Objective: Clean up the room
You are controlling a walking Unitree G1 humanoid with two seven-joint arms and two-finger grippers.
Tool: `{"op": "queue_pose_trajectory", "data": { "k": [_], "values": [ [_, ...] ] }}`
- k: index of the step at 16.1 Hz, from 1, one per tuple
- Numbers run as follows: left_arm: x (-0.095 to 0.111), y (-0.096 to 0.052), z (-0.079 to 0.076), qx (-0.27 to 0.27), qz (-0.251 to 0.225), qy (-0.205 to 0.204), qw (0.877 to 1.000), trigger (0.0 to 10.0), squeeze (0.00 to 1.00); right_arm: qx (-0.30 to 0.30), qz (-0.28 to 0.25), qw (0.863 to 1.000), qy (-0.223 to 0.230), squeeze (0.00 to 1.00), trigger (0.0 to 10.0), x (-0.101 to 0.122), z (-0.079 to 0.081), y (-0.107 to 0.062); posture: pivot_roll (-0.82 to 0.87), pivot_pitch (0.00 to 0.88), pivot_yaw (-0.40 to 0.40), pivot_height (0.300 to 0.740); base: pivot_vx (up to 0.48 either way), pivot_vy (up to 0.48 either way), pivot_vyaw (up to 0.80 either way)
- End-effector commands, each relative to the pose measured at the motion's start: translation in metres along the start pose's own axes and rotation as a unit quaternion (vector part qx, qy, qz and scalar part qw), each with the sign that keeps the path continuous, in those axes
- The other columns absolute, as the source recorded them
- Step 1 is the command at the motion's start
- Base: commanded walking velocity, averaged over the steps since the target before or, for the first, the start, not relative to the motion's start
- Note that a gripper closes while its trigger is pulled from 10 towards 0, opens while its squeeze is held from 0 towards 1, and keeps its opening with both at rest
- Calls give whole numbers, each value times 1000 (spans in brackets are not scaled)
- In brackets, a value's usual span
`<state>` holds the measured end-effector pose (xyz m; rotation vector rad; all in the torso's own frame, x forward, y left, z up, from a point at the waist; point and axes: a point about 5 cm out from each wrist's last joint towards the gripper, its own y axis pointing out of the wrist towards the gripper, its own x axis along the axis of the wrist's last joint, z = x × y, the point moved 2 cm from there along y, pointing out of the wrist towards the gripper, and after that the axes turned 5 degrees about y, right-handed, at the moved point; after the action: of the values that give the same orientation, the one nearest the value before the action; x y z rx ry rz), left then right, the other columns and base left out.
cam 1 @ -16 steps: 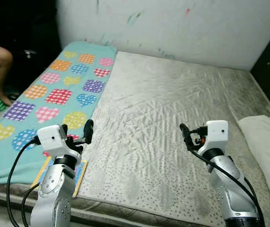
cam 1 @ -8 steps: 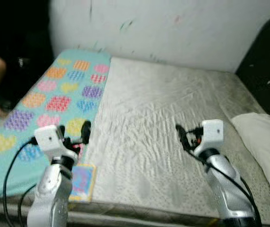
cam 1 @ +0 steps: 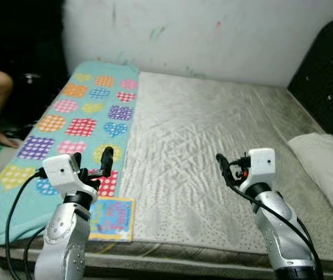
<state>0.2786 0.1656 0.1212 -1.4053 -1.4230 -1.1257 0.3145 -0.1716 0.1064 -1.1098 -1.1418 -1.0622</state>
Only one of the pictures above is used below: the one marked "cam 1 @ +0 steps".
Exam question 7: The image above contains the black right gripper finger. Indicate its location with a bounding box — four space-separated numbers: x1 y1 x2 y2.
215 153 232 186

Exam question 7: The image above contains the yellow and blue picture book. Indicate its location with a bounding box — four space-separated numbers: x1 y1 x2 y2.
87 196 136 243

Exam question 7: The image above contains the white printed pillow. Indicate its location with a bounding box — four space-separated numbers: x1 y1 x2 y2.
287 133 333 240

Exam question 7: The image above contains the white grey-speckled quilted mattress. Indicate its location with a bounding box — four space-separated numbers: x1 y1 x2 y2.
0 70 333 278

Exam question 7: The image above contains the teal blanket with coloured shapes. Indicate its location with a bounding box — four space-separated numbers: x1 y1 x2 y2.
0 59 141 249

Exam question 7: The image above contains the black tufted headboard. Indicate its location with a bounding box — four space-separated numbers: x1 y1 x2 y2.
287 16 333 141

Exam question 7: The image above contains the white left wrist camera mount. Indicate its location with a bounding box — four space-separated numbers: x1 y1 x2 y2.
42 153 84 196

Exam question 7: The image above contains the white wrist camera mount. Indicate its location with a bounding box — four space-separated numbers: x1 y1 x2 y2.
42 153 84 196
247 148 277 183

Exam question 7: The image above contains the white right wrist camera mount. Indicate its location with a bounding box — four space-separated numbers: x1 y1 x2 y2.
247 148 277 183

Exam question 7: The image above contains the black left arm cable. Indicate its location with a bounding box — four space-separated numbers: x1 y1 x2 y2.
4 168 47 280

